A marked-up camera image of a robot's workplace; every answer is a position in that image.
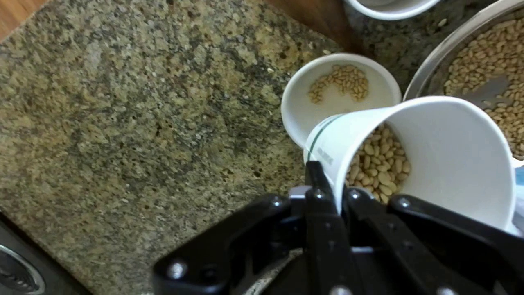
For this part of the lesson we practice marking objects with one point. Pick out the tan grains in striped cup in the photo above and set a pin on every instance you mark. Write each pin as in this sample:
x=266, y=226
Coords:
x=379, y=164

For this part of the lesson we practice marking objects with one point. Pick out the black electric stove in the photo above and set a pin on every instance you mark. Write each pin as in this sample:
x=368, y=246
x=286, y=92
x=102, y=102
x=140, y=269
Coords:
x=27, y=267

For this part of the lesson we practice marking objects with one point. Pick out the tan grains in bowl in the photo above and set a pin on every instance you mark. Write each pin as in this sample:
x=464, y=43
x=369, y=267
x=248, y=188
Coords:
x=492, y=59

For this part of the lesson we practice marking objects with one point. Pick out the green striped white paper cup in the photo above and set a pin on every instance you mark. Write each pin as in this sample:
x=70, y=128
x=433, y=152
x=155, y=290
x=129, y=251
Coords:
x=453, y=152

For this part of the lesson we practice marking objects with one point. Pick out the silver metal bowl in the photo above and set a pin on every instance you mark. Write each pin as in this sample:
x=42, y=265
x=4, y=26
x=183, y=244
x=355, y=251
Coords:
x=436, y=66

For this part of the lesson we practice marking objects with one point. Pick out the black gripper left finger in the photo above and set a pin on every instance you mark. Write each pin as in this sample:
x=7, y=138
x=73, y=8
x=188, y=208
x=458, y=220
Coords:
x=328, y=234

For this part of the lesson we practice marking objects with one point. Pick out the large white printed mug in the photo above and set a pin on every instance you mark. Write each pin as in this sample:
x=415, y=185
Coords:
x=391, y=8

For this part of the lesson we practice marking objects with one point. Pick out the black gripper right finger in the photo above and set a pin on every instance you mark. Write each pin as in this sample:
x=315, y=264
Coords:
x=436, y=246

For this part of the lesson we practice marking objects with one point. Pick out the tan grains in plain cup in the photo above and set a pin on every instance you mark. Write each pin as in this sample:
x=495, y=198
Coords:
x=346, y=80

